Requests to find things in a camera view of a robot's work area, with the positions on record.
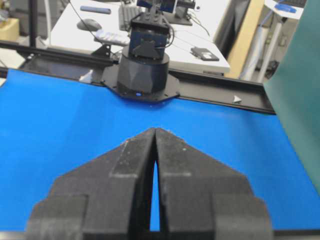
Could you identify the black hard drive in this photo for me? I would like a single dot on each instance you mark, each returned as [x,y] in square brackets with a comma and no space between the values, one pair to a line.
[204,54]

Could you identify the black aluminium frame rail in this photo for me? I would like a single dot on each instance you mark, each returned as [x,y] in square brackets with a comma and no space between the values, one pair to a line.
[191,86]

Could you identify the black computer mouse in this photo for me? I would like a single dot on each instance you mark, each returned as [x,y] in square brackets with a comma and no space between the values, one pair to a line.
[88,25]

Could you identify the blue table cloth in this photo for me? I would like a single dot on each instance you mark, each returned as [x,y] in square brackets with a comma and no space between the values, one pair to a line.
[50,125]

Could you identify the green backdrop sheet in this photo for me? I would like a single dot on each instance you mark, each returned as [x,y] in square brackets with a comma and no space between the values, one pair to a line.
[294,91]

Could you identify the white office desk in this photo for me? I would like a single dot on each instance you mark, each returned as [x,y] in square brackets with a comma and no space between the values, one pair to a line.
[65,34]

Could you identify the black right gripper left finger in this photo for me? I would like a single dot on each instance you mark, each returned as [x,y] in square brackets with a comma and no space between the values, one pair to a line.
[107,198]

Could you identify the grey keyboard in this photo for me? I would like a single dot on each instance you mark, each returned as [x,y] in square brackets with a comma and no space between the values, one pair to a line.
[125,14]

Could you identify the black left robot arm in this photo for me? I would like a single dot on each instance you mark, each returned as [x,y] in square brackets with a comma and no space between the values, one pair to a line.
[142,73]

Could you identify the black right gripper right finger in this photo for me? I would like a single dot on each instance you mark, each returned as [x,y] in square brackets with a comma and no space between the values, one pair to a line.
[202,198]

